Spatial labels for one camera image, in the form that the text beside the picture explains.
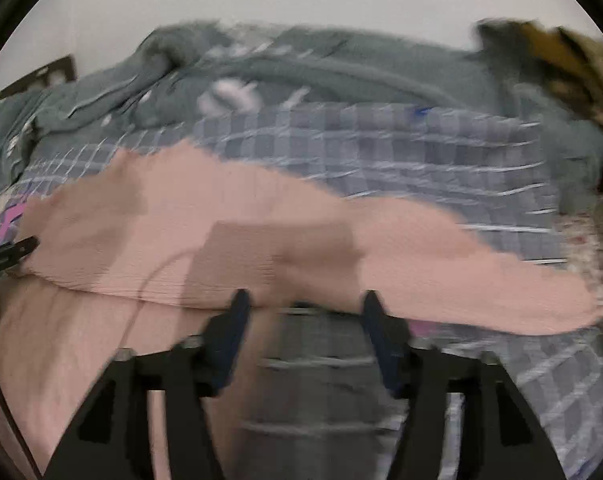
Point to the grey-green fleece blanket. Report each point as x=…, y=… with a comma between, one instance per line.
x=207, y=69

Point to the dark wooden headboard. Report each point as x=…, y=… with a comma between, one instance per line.
x=57, y=72

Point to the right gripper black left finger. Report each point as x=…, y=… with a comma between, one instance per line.
x=109, y=437

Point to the grey checked quilt with stars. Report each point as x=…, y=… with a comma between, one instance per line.
x=324, y=412

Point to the pink knit sweater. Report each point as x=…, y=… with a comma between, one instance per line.
x=54, y=339

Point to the brown clothes pile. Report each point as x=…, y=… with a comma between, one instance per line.
x=566, y=63

